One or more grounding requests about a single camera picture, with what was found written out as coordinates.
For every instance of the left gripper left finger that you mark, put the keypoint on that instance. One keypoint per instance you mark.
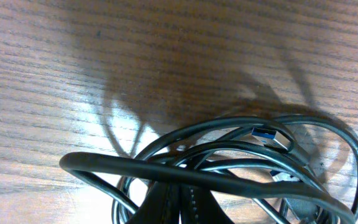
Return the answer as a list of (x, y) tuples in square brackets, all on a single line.
[(161, 206)]

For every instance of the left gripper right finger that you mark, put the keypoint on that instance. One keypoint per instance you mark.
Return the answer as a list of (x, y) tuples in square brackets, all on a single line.
[(198, 206)]

